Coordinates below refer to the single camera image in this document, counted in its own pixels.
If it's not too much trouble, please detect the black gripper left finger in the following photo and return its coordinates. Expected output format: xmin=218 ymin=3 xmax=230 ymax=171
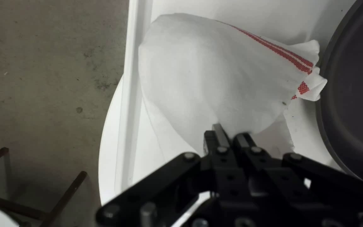
xmin=96 ymin=128 xmax=249 ymax=227

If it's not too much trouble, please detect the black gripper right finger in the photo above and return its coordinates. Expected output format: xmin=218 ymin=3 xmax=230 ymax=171
xmin=233 ymin=134 xmax=363 ymax=227

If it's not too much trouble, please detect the white towel with red stripes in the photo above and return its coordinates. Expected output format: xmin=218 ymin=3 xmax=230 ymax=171
xmin=139 ymin=14 xmax=328 ymax=150

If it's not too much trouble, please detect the black frying pan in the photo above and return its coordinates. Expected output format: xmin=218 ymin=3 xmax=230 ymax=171
xmin=317 ymin=0 xmax=363 ymax=181

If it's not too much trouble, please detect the round white table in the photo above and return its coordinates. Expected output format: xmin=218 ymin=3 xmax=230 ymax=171
xmin=99 ymin=80 xmax=124 ymax=205

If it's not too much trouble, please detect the white plastic tray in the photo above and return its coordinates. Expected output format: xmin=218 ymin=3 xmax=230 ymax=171
xmin=120 ymin=0 xmax=356 ymax=191

